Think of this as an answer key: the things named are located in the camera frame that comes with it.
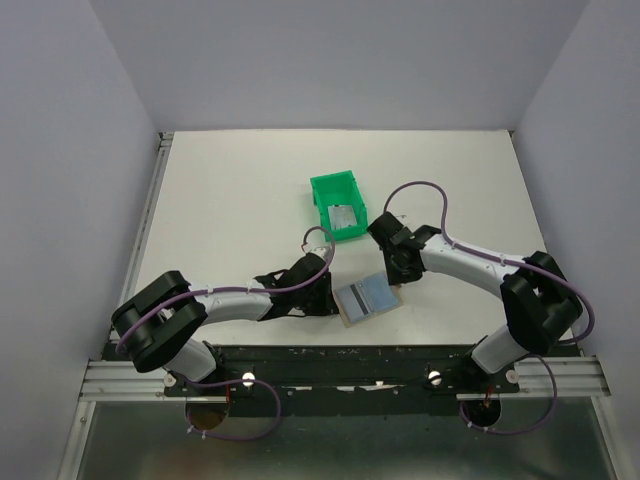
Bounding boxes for green plastic bin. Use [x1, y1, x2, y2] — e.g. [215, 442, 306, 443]
[310, 170, 369, 242]

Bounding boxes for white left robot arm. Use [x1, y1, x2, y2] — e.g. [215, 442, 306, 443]
[111, 247, 338, 395]

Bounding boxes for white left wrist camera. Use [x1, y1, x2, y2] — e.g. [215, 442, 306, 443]
[301, 242, 334, 262]

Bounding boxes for aluminium frame rail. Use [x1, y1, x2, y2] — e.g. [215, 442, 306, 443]
[457, 354, 612, 401]

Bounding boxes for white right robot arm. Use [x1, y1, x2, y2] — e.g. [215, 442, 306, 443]
[367, 212, 583, 392]

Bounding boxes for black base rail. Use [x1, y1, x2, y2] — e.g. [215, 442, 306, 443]
[99, 342, 521, 419]

